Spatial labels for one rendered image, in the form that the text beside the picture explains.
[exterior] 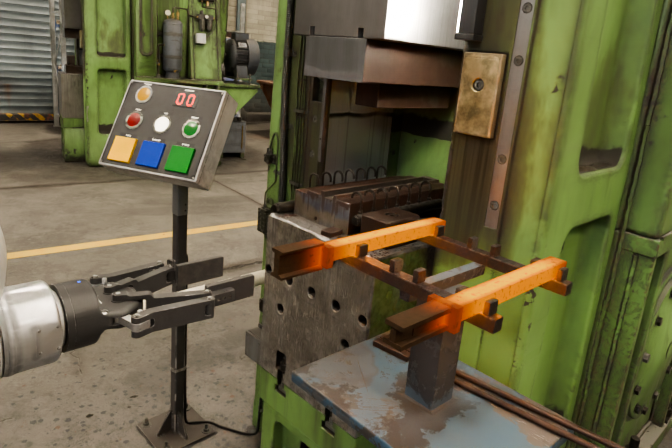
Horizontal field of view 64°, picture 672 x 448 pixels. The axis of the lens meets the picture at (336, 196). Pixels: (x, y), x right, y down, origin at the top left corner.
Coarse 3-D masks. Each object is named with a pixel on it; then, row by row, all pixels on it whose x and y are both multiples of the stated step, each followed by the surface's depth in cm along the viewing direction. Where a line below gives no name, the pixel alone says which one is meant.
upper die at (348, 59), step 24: (312, 48) 129; (336, 48) 123; (360, 48) 118; (384, 48) 121; (408, 48) 126; (432, 48) 133; (312, 72) 130; (336, 72) 124; (360, 72) 118; (384, 72) 123; (408, 72) 128; (432, 72) 135; (456, 72) 142
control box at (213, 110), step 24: (168, 96) 158; (192, 96) 155; (216, 96) 153; (120, 120) 160; (144, 120) 157; (168, 120) 155; (192, 120) 152; (216, 120) 151; (168, 144) 152; (192, 144) 150; (216, 144) 152; (120, 168) 155; (144, 168) 152; (192, 168) 148; (216, 168) 155
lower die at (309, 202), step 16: (400, 176) 167; (304, 192) 137; (320, 192) 134; (352, 192) 133; (368, 192) 136; (384, 192) 139; (400, 192) 141; (416, 192) 143; (432, 192) 148; (304, 208) 138; (320, 208) 133; (336, 208) 129; (352, 208) 126; (368, 208) 130; (336, 224) 130; (352, 224) 128
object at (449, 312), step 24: (552, 264) 85; (480, 288) 73; (504, 288) 74; (528, 288) 80; (408, 312) 64; (432, 312) 64; (456, 312) 65; (384, 336) 62; (408, 336) 62; (432, 336) 64
